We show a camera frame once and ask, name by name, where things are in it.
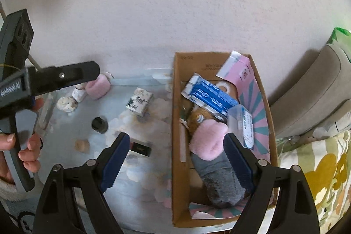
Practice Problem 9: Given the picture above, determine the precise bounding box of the brown plush toy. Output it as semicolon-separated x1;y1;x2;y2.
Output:
187;106;218;136

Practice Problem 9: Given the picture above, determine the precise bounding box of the person's left hand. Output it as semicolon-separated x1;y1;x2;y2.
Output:
1;133;41;184

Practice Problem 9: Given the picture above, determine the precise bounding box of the beige round cosmetic jar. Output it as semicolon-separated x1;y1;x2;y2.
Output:
74;139;90;154

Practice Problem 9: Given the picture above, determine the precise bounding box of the white round table tray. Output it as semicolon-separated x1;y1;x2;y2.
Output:
35;66;275;232

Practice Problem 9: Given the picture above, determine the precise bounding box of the pink fluffy slipper toe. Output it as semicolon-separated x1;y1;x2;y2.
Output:
189;119;228;161

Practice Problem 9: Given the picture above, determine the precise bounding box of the pink teal cardboard box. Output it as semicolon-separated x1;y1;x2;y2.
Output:
172;52;277;228

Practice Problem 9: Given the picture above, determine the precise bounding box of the yellow floral bedsheet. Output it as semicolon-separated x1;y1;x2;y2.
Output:
278;130;350;233

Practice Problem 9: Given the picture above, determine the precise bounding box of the black round jar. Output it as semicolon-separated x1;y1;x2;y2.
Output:
91;117;108;134

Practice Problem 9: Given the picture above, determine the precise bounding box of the pink fluffy wristband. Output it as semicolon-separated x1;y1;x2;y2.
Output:
85;74;111;100

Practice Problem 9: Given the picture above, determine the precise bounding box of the green plastic bag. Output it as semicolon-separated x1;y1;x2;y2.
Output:
327;27;351;62

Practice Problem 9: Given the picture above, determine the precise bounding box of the clear cotton swab box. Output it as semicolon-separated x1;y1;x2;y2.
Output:
227;105;254;150

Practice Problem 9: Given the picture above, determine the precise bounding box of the white tape roll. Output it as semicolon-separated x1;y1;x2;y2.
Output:
215;81;237;95

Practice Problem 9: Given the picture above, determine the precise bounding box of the grey sofa cushion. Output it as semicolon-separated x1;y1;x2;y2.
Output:
271;45;350;138

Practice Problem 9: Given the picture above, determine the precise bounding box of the grey plush slipper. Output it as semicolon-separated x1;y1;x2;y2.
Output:
190;152;246;209

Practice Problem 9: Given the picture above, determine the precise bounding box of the red lip gloss tube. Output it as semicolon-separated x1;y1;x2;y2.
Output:
130;142;152;157

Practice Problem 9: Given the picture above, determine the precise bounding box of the blue wet wipes pack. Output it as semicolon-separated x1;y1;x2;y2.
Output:
181;73;239;122

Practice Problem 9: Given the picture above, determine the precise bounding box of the floral white small box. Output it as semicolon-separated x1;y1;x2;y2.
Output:
126;87;154;116

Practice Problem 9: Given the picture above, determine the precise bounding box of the white rolled patterned cloth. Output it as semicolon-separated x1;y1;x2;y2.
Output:
56;96;78;113

